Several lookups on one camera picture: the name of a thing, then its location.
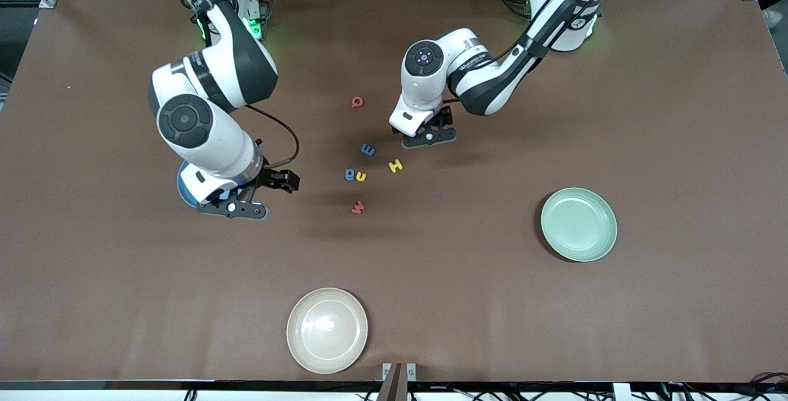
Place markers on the red lowercase letter w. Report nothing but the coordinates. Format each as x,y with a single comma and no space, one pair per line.
357,208

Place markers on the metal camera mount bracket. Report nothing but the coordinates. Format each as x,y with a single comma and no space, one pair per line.
399,382

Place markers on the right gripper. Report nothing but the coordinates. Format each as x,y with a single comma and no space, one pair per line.
271,177

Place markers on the blue plate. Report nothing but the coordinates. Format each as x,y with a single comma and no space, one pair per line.
182,188

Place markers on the beige plate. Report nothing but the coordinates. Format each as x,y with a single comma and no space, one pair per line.
326,330

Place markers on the table edge rail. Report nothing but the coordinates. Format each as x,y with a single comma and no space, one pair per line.
123,396

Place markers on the yellow foam letter H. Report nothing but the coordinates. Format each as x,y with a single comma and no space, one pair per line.
395,166

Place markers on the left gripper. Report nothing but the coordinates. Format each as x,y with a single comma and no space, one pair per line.
441,119

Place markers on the blue lowercase letter m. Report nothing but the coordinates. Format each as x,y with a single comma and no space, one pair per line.
368,151

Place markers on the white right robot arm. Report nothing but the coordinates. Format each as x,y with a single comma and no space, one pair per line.
228,142

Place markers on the mint green plate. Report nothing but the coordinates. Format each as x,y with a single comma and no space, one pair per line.
578,225

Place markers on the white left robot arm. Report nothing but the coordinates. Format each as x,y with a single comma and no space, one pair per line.
474,59

